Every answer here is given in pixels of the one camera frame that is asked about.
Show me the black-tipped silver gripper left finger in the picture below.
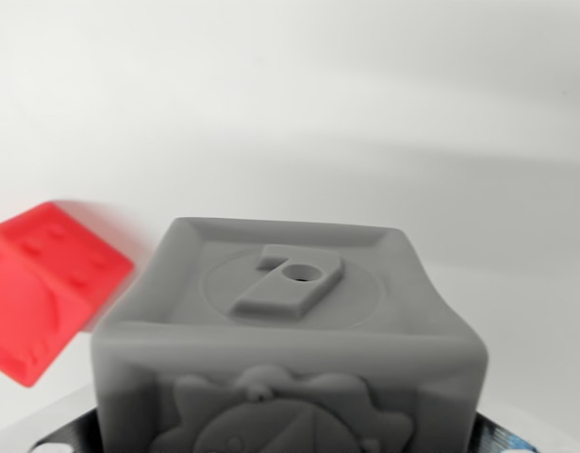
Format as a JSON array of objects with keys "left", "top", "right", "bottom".
[{"left": 0, "top": 382, "right": 101, "bottom": 453}]

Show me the black-tipped silver gripper right finger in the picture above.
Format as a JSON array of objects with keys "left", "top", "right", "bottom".
[{"left": 472, "top": 409, "right": 543, "bottom": 453}]

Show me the grey embossed toy cube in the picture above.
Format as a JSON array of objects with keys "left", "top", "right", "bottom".
[{"left": 90, "top": 216, "right": 489, "bottom": 453}]

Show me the red embossed toy cube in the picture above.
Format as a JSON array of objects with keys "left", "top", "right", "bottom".
[{"left": 0, "top": 201, "right": 135, "bottom": 389}]

